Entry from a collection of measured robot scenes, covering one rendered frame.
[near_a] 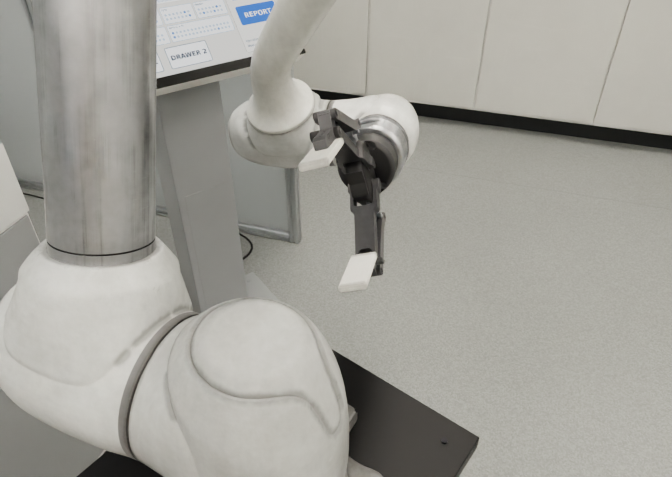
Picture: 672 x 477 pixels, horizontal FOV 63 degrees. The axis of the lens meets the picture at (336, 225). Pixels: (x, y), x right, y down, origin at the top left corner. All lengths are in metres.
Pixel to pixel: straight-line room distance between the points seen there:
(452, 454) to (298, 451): 0.29
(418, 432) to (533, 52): 2.54
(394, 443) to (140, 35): 0.54
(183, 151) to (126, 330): 0.91
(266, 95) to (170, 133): 0.64
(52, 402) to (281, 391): 0.24
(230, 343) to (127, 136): 0.20
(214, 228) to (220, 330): 1.09
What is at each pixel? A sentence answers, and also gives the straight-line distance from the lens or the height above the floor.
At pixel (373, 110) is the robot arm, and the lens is 0.79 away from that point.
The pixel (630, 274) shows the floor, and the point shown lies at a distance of 2.39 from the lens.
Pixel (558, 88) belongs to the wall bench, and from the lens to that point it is 3.14.
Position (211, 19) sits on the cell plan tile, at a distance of 1.30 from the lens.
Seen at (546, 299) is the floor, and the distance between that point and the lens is 2.15.
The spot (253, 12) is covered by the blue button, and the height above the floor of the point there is 1.05.
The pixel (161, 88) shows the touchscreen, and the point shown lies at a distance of 1.22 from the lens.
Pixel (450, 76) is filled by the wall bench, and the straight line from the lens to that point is 3.14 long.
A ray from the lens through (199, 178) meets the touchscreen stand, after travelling 1.46.
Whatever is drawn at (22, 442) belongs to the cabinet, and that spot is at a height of 0.36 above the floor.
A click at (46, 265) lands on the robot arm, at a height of 1.07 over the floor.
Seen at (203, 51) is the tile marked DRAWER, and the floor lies 1.00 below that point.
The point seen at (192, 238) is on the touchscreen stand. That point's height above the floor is 0.48.
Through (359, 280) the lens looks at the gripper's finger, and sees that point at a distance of 0.57.
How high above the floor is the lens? 1.40
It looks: 36 degrees down
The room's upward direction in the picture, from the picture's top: straight up
